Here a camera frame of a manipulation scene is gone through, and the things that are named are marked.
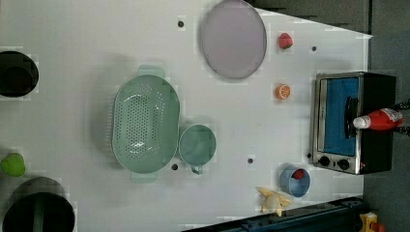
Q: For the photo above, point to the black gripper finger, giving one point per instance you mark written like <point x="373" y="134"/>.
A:
<point x="404" y="105"/>
<point x="403" y="130"/>

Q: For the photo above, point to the red ketchup bottle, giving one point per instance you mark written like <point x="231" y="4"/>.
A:
<point x="383" y="119"/>

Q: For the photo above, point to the black toaster oven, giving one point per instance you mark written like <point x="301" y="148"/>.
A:
<point x="337" y="144"/>

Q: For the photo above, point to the yellow and red object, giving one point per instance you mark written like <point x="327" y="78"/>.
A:
<point x="371" y="224"/>

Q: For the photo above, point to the small red fruit in cup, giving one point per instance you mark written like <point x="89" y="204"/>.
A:
<point x="298" y="174"/>

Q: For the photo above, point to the blue cup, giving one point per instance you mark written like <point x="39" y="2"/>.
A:
<point x="296" y="188"/>

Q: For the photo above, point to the toy orange half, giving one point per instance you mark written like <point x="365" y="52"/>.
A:
<point x="282" y="92"/>

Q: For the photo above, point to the toy strawberry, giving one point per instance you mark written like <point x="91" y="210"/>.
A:
<point x="285" y="41"/>

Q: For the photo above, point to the toy peeled banana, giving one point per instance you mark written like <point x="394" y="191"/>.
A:
<point x="274" y="202"/>

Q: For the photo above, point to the purple round plate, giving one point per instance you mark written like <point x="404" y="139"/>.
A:
<point x="234" y="39"/>

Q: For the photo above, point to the green mug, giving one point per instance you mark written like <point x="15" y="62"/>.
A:
<point x="197" y="146"/>

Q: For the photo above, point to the green oval colander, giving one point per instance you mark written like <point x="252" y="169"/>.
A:
<point x="145" y="124"/>

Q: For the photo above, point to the black cylindrical container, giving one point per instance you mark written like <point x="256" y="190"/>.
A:
<point x="39" y="205"/>

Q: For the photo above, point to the green toy pepper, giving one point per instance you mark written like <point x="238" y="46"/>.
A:
<point x="13" y="165"/>

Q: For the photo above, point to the blue metal frame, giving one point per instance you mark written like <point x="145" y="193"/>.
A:
<point x="341" y="215"/>

